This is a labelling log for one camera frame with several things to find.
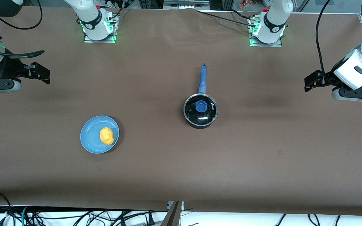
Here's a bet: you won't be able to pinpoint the yellow potato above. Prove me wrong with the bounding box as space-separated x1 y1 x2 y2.
100 127 114 145

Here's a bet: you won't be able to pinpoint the glass lid with blue knob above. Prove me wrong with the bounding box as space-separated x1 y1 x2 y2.
184 94 218 125

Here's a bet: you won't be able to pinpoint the blue round plate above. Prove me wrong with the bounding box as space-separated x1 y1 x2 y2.
80 116 120 154

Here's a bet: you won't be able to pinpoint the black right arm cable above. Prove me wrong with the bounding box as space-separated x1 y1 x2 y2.
0 0 45 59

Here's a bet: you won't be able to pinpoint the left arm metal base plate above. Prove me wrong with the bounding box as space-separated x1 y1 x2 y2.
249 16 283 48

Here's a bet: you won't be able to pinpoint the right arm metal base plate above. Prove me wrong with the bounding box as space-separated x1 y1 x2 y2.
84 9 119 44

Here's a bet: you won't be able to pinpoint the short black table cable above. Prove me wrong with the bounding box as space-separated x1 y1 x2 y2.
230 9 257 20

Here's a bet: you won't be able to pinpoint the black base connector cables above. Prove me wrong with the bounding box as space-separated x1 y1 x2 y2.
99 0 132 20

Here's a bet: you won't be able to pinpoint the black pot with blue handle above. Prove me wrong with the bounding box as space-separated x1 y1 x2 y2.
183 63 218 129

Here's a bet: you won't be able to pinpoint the long black table cable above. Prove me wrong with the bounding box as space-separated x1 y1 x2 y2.
197 10 257 27

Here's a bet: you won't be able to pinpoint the silver metal rail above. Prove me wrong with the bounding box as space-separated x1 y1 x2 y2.
164 0 210 10

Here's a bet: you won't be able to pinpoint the aluminium profile with bracket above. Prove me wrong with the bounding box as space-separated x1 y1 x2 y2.
161 201 185 226

